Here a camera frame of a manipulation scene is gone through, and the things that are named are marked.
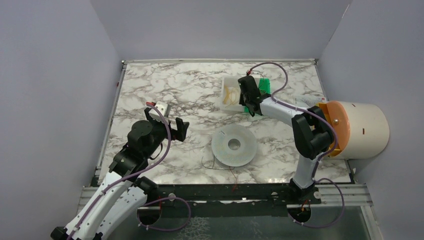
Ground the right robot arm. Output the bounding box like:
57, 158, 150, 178
238, 75, 336, 201

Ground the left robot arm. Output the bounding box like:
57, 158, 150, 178
50, 104, 190, 240

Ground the green plastic bin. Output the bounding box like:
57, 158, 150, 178
245, 78, 271, 113

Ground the white translucent plastic bin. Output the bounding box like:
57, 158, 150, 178
218, 76, 245, 113

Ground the white perforated filament spool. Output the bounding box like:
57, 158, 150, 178
211, 124, 258, 168

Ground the white paper label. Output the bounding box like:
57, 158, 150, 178
294, 95, 327, 108

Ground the white and orange cylinder container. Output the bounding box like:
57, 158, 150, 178
317, 100, 390, 160

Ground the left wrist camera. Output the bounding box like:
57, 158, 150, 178
147, 101, 171, 122

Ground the thin black wire on table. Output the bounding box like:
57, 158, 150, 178
201, 155, 233, 171

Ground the black mounting rail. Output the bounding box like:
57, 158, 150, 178
89, 180, 322, 220

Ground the thin red wire on table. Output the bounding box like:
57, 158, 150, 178
229, 167, 239, 193

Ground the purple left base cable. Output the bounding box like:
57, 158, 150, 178
137, 197, 192, 233

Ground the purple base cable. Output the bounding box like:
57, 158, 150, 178
137, 197, 192, 233
287, 177, 346, 230

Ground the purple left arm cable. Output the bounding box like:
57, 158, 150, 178
66, 101, 172, 240

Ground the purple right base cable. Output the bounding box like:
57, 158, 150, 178
287, 177, 346, 230

